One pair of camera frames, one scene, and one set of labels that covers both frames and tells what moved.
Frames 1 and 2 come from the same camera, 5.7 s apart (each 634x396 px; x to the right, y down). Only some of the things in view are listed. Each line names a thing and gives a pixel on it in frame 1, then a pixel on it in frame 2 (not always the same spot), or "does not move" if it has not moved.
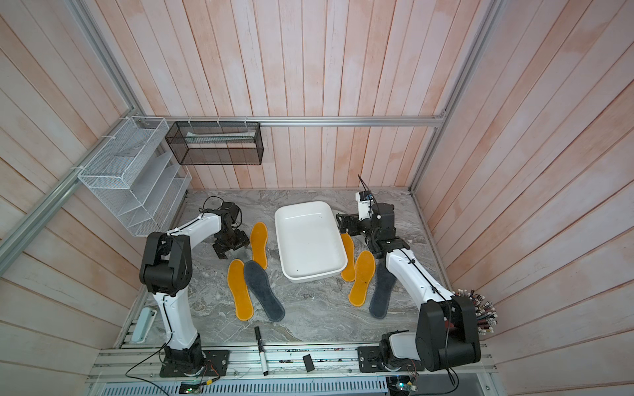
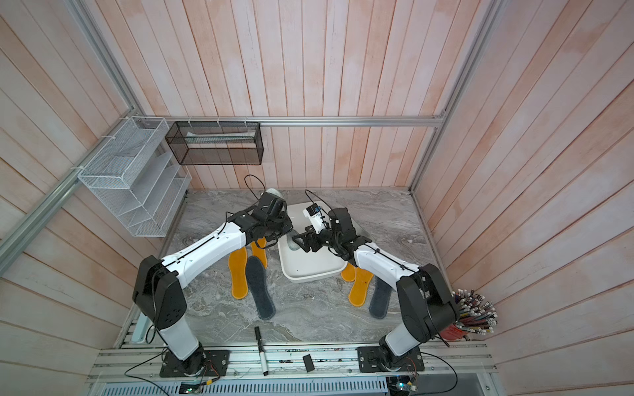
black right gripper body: [366, 228] → [327, 240]
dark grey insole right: [382, 290] does not move
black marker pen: [262, 352] does not move
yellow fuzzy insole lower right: [365, 273] does not move
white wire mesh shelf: [138, 177] does not move
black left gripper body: [229, 239] → [278, 227]
